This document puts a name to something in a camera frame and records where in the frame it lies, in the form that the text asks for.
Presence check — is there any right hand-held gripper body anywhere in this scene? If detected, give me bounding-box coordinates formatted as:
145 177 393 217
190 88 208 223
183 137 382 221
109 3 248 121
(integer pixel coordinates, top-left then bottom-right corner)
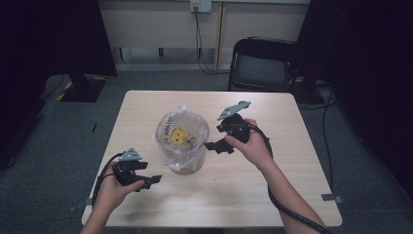
215 100 252 144

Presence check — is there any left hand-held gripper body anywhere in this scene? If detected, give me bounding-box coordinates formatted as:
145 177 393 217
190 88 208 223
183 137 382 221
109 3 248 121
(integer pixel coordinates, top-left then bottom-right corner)
112 147 149 187

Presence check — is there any clear smiley plastic bag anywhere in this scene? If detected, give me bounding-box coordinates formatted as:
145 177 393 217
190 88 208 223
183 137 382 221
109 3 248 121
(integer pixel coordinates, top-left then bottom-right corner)
155 103 210 174

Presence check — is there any person's right hand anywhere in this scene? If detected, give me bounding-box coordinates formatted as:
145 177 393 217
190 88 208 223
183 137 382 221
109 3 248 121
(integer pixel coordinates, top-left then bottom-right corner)
223 117 276 171

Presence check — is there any person's left hand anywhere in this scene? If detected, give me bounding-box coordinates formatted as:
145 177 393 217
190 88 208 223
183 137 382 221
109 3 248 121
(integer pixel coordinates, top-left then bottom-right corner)
94 160 146 213

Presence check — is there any grey tape strip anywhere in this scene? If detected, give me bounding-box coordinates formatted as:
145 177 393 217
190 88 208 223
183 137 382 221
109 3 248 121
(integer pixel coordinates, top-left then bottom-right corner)
76 197 94 210
320 193 344 205

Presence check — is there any black folding chair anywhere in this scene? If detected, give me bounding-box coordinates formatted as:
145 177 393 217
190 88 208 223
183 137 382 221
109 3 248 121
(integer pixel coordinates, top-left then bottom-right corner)
227 36 301 94

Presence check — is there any dark stand base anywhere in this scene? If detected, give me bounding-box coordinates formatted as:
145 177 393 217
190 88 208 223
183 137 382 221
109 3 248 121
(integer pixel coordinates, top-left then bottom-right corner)
288 76 326 105

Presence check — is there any black stand base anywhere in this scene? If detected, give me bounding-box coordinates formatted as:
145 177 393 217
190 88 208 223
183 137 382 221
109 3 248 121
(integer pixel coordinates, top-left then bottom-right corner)
56 72 108 103

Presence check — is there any black curtain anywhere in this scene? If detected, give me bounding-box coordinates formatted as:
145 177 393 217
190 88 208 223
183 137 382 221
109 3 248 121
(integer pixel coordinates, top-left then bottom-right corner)
0 0 118 170
296 0 413 199

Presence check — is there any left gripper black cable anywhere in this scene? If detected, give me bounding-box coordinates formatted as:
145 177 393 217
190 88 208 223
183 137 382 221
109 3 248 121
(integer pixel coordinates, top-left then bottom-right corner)
92 151 127 209

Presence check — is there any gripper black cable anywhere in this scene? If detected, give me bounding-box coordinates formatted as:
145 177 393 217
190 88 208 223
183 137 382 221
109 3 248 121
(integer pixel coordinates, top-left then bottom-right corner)
247 123 333 234
92 151 127 209

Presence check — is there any black floor cable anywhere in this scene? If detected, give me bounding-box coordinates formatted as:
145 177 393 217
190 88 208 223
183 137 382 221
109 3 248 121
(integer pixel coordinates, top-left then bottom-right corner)
320 91 336 191

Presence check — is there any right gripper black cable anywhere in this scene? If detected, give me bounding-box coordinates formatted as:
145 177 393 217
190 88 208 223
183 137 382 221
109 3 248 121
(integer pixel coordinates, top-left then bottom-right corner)
247 123 333 234

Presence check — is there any black wall cable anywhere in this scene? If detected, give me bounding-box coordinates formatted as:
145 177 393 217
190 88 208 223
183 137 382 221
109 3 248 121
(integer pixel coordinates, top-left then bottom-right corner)
194 8 230 76

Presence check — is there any white wall outlet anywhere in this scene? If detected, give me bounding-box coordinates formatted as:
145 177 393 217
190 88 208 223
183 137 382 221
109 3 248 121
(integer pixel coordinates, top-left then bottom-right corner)
189 0 212 14

